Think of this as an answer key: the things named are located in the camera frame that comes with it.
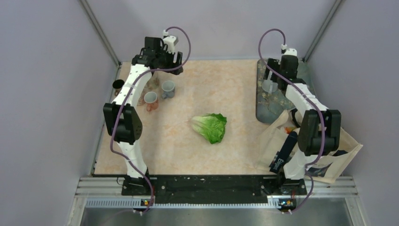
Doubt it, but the large pink mug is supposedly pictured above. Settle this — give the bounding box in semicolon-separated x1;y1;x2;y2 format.
137;92;145;106

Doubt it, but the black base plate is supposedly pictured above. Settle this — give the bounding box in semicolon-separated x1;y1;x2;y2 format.
121;175;307;204

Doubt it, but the terracotta pink mug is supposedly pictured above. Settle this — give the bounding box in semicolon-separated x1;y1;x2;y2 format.
144;91;159;112

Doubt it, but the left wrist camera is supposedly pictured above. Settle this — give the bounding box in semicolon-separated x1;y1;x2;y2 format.
162;30;178;54

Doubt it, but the floral patterned tray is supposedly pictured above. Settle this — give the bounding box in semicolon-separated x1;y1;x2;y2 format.
255;60;315;124

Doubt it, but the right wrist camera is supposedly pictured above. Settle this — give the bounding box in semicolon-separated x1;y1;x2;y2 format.
280;44;298;57

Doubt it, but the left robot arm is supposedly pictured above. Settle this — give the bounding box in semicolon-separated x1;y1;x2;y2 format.
103;34;183;195

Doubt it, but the blue grey mug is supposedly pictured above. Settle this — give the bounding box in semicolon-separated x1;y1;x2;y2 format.
161;81;176;99

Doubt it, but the beige tote bag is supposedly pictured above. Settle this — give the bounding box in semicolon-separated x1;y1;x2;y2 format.
253;110;363;184

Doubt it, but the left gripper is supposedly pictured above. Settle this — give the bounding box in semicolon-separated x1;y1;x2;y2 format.
156;46;183;75

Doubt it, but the brown patterned mug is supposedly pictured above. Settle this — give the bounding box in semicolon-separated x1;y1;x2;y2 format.
112;79;125;97

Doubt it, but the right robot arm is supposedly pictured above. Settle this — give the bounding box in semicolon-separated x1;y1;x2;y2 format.
265;52;341;194

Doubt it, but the green lettuce head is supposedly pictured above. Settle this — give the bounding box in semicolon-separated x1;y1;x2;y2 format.
190;113;227;144

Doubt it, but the pale blue glass mug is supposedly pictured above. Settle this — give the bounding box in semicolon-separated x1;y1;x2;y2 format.
262;80;278;94

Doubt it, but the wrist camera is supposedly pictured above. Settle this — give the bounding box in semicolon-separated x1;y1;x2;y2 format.
280;44;298;57
162;30;178;54

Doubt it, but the cream tall mug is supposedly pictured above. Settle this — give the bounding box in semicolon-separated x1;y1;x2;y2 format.
145;72;160;91

